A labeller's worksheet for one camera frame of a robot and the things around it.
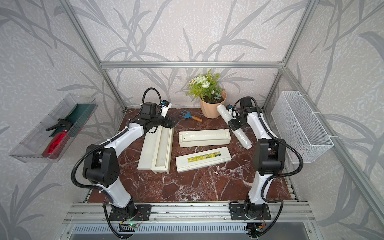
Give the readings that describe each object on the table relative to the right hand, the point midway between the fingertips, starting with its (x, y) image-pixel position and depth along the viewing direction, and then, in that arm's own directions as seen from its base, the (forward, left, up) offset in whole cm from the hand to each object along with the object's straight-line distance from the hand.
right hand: (233, 121), depth 94 cm
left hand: (0, +37, +5) cm, 38 cm away
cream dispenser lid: (-19, +20, -12) cm, 30 cm away
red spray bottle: (-30, +78, +23) cm, 87 cm away
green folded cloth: (-15, +77, +22) cm, 81 cm away
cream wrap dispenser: (-2, +18, -15) cm, 24 cm away
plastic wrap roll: (-8, -3, -1) cm, 9 cm away
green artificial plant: (+16, +17, +15) cm, 28 cm away
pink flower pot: (+13, +15, -2) cm, 19 cm away
